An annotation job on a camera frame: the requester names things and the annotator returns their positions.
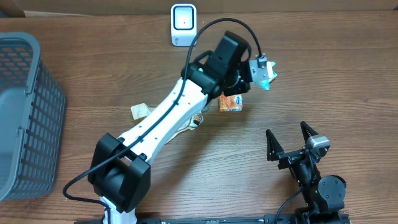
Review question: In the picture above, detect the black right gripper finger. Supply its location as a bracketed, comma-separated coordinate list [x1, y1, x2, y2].
[266, 129, 284, 161]
[300, 121, 318, 144]

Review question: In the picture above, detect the orange tissue pack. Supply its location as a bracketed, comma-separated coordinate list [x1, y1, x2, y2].
[219, 95, 243, 112]

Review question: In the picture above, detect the teal tissue pack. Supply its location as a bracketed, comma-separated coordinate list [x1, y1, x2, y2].
[256, 61, 277, 91]

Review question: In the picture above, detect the clear brown snack bag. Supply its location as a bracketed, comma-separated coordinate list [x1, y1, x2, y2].
[131, 103, 204, 143]

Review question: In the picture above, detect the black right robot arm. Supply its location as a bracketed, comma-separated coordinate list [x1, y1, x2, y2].
[265, 121, 349, 223]

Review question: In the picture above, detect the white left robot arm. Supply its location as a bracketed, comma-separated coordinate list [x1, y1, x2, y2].
[88, 31, 252, 223]

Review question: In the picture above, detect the grey plastic basket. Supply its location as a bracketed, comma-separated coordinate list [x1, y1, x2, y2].
[1, 32, 67, 201]

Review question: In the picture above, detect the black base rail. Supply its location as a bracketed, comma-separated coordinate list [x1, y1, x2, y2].
[74, 214, 351, 224]

